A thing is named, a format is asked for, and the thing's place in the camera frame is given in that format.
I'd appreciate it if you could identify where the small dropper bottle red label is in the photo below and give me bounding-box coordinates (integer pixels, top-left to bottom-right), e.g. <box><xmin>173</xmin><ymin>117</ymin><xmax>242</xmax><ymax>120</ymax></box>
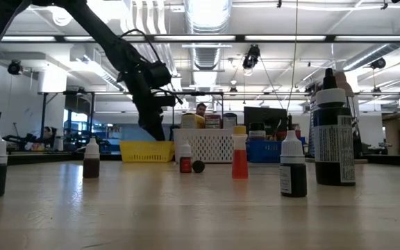
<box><xmin>179</xmin><ymin>140</ymin><xmax>193</xmax><ymax>174</ymax></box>

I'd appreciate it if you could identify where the blue plastic basket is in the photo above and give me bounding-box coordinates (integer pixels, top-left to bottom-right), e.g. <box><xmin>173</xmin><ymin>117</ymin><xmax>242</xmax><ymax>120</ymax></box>
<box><xmin>247</xmin><ymin>138</ymin><xmax>307</xmax><ymax>163</ymax></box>

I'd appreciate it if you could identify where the yellow plastic basket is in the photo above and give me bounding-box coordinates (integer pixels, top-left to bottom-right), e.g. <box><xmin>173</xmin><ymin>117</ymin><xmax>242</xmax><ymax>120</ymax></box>
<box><xmin>119</xmin><ymin>140</ymin><xmax>175</xmax><ymax>163</ymax></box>

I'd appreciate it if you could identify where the black monitor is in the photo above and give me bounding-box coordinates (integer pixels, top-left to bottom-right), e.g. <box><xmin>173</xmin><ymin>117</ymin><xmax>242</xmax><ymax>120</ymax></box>
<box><xmin>244</xmin><ymin>106</ymin><xmax>288</xmax><ymax>133</ymax></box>

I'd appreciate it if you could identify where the large black dropper bottle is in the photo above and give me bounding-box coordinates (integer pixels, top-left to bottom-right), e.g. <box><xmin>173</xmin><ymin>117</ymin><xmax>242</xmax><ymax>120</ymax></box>
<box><xmin>312</xmin><ymin>67</ymin><xmax>356</xmax><ymax>186</ymax></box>

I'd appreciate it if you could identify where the person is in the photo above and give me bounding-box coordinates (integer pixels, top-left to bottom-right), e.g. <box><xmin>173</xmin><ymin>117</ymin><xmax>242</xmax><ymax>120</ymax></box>
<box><xmin>195</xmin><ymin>102</ymin><xmax>208</xmax><ymax>118</ymax></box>
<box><xmin>42</xmin><ymin>126</ymin><xmax>57</xmax><ymax>149</ymax></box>

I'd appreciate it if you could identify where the white ventilation duct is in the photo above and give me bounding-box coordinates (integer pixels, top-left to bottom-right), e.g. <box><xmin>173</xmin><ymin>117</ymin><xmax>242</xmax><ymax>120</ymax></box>
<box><xmin>69</xmin><ymin>47</ymin><xmax>128</xmax><ymax>92</ymax></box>

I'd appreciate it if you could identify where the blue purple carton box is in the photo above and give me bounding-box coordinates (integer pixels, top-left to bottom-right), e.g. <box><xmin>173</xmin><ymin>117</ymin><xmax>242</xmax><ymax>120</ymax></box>
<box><xmin>222</xmin><ymin>112</ymin><xmax>238</xmax><ymax>130</ymax></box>

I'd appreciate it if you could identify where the yellow box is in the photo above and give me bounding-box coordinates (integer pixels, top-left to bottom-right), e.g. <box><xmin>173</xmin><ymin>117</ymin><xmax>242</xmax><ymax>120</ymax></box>
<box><xmin>181</xmin><ymin>113</ymin><xmax>206</xmax><ymax>130</ymax></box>

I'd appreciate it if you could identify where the black background table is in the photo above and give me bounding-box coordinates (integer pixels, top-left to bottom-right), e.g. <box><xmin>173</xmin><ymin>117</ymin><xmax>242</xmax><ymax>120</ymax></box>
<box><xmin>356</xmin><ymin>153</ymin><xmax>400</xmax><ymax>167</ymax></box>
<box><xmin>7</xmin><ymin>152</ymin><xmax>123</xmax><ymax>166</ymax></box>

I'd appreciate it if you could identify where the white plastic basket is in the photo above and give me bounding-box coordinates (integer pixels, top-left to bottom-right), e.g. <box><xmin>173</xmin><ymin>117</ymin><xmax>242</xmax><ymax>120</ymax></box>
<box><xmin>172</xmin><ymin>128</ymin><xmax>248</xmax><ymax>163</ymax></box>

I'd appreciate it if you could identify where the black dropper bottle white label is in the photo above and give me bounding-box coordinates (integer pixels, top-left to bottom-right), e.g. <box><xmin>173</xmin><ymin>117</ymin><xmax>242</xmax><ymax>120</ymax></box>
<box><xmin>279</xmin><ymin>129</ymin><xmax>308</xmax><ymax>198</ymax></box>

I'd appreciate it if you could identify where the black ceiling spotlight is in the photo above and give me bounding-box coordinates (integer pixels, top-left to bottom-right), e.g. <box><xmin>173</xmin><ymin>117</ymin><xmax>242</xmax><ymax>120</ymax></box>
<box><xmin>369</xmin><ymin>57</ymin><xmax>388</xmax><ymax>69</ymax></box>
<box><xmin>242</xmin><ymin>44</ymin><xmax>260</xmax><ymax>69</ymax></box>
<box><xmin>7</xmin><ymin>60</ymin><xmax>23</xmax><ymax>76</ymax></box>

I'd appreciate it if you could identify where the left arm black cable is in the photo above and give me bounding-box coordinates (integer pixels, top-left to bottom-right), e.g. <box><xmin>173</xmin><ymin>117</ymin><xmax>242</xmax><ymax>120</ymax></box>
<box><xmin>119</xmin><ymin>28</ymin><xmax>163</xmax><ymax>64</ymax></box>

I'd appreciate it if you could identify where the black background rig frame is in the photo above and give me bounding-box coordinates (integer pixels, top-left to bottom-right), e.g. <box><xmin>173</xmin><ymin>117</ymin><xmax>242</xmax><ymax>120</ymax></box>
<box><xmin>39</xmin><ymin>90</ymin><xmax>97</xmax><ymax>144</ymax></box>
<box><xmin>171</xmin><ymin>91</ymin><xmax>225</xmax><ymax>142</ymax></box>

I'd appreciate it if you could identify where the magenta pink carton box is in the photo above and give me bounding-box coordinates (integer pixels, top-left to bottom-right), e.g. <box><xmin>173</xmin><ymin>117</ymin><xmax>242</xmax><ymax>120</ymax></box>
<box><xmin>204</xmin><ymin>114</ymin><xmax>222</xmax><ymax>130</ymax></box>

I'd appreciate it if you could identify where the small brown dropper bottle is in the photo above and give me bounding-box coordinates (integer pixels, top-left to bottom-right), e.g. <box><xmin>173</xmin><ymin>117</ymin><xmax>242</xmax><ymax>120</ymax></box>
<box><xmin>83</xmin><ymin>137</ymin><xmax>101</xmax><ymax>179</ymax></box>

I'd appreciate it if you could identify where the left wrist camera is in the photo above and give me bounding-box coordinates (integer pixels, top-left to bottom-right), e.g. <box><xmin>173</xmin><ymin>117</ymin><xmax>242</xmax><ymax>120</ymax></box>
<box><xmin>144</xmin><ymin>60</ymin><xmax>172</xmax><ymax>90</ymax></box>

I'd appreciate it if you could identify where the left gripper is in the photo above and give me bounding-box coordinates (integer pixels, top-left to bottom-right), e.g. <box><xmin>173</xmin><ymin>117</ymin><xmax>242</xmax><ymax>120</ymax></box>
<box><xmin>118</xmin><ymin>67</ymin><xmax>176</xmax><ymax>142</ymax></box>

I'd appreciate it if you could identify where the orange dropper bottle yellow cap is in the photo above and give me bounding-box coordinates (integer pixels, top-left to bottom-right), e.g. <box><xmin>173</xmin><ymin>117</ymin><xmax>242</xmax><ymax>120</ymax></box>
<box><xmin>231</xmin><ymin>125</ymin><xmax>249</xmax><ymax>180</ymax></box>

